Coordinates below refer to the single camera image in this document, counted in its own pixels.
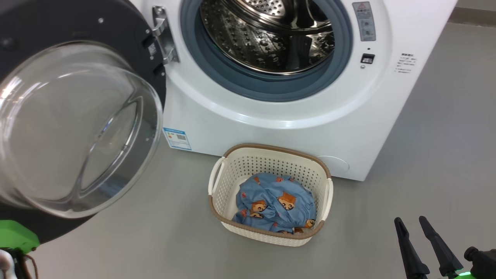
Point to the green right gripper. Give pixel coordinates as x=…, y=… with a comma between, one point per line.
x=463, y=276

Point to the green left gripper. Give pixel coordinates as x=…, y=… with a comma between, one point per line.
x=17, y=236

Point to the blue cartoon print garment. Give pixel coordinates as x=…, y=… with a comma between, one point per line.
x=298, y=209

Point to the blue garment with cream lining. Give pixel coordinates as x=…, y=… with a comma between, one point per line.
x=246, y=213

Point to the black round glass washer door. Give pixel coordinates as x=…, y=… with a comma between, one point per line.
x=58, y=23

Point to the white front-load washing machine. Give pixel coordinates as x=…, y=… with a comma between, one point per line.
x=271, y=116

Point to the metal door hinge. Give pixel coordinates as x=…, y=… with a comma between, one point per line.
x=166, y=38

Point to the stainless steel washing machine drum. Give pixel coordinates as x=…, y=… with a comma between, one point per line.
x=252, y=46

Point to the round white filter cover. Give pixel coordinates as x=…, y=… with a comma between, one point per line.
x=335, y=164

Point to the cream perforated laundry basket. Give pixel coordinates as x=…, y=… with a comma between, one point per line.
x=271, y=162

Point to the blue energy label sticker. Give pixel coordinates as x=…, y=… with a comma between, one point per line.
x=177, y=138

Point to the grey warning sticker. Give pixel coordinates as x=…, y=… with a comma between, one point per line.
x=364, y=23

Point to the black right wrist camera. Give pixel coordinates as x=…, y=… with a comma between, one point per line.
x=484, y=263

